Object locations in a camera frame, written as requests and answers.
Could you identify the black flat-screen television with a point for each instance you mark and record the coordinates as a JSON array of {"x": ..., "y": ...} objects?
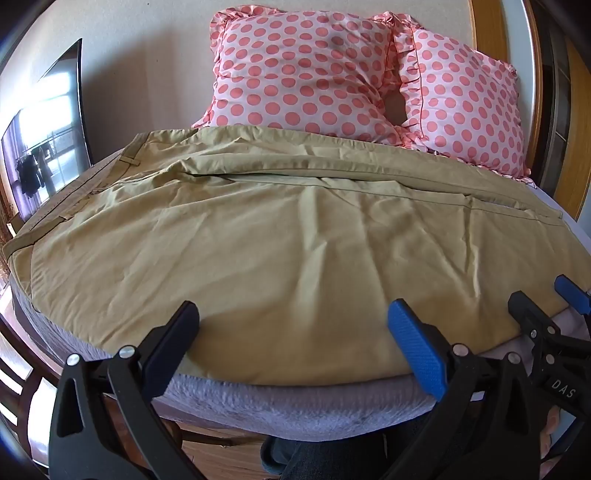
[{"x": 46, "y": 138}]

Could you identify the pink polka-dot ruffled pillow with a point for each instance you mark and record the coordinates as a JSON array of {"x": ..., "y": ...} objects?
[
  {"x": 300, "y": 74},
  {"x": 461, "y": 101}
]

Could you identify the khaki pants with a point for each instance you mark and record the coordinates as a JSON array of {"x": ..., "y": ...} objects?
[{"x": 277, "y": 254}]

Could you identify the dark wooden chair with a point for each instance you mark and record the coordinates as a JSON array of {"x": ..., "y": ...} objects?
[{"x": 18, "y": 369}]

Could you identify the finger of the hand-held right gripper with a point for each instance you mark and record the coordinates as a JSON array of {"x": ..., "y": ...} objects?
[
  {"x": 575, "y": 293},
  {"x": 531, "y": 316}
]

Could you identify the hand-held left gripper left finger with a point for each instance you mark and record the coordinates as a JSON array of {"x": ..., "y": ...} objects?
[{"x": 181, "y": 323}]

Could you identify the wooden door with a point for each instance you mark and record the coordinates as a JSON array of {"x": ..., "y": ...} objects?
[{"x": 579, "y": 152}]

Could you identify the person's leg in dark trousers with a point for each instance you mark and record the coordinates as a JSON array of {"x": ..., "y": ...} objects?
[{"x": 323, "y": 457}]

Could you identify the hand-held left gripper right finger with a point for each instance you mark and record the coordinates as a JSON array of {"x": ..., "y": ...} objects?
[{"x": 415, "y": 344}]

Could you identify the bed with grey sheet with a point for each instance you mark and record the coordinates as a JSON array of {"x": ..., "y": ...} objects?
[{"x": 277, "y": 408}]

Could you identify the wooden headboard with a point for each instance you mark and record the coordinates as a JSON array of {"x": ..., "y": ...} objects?
[{"x": 487, "y": 27}]

